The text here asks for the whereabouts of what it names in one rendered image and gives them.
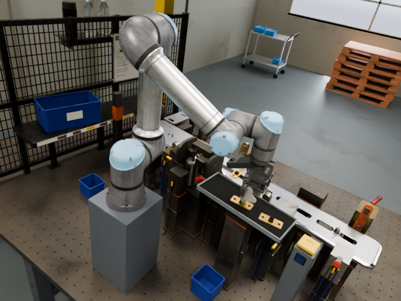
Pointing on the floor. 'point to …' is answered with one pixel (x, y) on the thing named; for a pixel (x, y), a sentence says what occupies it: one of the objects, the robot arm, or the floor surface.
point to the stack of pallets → (367, 73)
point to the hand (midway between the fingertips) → (243, 199)
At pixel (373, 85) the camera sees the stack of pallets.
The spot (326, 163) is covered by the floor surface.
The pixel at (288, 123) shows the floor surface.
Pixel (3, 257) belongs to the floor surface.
